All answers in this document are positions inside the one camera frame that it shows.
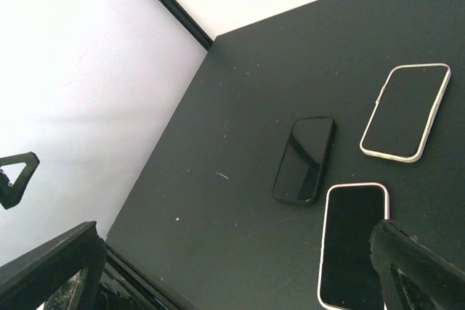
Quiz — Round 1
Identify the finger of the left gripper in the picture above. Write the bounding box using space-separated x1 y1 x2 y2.
1 152 40 210

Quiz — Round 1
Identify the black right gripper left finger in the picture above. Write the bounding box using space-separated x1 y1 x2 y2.
1 221 107 309

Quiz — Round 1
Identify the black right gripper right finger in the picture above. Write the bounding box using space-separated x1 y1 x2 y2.
370 219 464 309

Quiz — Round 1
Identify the pink phone case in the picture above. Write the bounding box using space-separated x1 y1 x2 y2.
316 181 392 310

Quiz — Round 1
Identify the black phone with dual camera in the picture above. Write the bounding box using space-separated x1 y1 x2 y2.
272 117 336 205

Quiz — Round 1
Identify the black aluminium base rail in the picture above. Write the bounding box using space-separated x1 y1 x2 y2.
102 243 198 309

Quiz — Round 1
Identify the black frame post left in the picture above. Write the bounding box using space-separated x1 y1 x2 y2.
159 0 213 51

